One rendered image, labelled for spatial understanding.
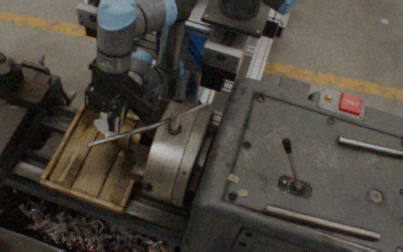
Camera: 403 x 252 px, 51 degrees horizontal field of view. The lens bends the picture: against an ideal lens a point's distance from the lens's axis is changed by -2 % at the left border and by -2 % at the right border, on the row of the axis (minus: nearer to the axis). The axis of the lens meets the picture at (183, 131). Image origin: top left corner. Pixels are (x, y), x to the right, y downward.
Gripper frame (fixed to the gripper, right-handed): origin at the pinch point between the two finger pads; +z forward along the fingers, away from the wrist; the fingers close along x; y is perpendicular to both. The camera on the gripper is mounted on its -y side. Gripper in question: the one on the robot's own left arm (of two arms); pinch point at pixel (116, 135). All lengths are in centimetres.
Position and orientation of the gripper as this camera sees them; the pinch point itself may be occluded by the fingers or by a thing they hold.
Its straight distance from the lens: 107.1
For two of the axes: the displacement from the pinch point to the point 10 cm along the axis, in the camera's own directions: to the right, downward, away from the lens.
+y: -9.5, -3.0, 1.0
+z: -1.6, 7.4, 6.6
